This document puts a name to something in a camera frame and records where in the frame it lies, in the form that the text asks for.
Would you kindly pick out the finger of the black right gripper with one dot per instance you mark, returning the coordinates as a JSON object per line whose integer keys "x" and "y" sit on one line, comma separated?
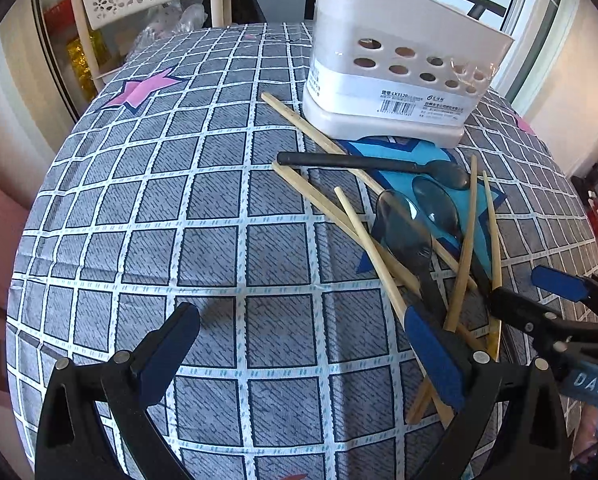
{"x": 528, "y": 316}
{"x": 583, "y": 289}

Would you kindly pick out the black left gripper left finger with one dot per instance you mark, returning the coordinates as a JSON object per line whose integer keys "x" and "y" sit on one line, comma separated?
{"x": 129, "y": 389}

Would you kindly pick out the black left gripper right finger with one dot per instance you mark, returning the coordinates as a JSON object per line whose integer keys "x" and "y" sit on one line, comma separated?
{"x": 532, "y": 442}

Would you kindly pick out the wooden chopstick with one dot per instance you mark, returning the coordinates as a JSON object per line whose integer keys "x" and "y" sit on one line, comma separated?
{"x": 359, "y": 174}
{"x": 426, "y": 393}
{"x": 495, "y": 325}
{"x": 405, "y": 289}
{"x": 399, "y": 306}

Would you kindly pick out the dark metal spoon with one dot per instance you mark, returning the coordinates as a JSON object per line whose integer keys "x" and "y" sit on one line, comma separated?
{"x": 398, "y": 229}
{"x": 440, "y": 209}

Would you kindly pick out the black handled spoon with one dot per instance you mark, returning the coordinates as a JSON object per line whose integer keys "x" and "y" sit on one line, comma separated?
{"x": 446, "y": 173}

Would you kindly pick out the white plastic utensil holder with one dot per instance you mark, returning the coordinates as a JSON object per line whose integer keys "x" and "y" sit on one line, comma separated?
{"x": 409, "y": 68}

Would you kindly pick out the grey checked tablecloth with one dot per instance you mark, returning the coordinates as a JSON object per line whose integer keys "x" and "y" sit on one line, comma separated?
{"x": 165, "y": 194}

